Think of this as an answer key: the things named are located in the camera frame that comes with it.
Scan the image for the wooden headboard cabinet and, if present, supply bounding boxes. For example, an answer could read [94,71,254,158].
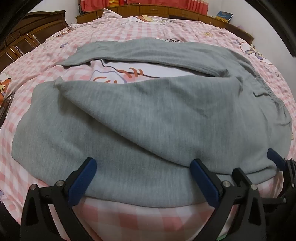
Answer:
[75,5,255,45]

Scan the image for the blue book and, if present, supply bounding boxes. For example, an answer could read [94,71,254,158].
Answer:
[215,11,234,23]

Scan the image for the red curtain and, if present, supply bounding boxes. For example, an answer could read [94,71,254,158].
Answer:
[79,0,210,16]

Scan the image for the grey pants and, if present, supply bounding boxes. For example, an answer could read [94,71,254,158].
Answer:
[11,37,292,208]

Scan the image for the pink checked printed blanket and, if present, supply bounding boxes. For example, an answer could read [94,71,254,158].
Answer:
[0,8,296,241]

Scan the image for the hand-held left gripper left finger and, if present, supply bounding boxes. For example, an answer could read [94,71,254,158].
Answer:
[20,157,97,241]

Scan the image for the black smartphone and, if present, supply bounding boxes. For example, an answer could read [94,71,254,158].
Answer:
[0,91,16,128]

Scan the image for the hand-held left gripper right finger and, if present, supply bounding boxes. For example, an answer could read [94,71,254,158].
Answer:
[190,159,271,241]

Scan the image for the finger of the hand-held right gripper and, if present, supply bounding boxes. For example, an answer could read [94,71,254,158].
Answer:
[267,148,287,171]
[232,168,253,189]

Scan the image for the dark wooden wardrobe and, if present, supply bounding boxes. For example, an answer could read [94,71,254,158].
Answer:
[0,10,70,73]

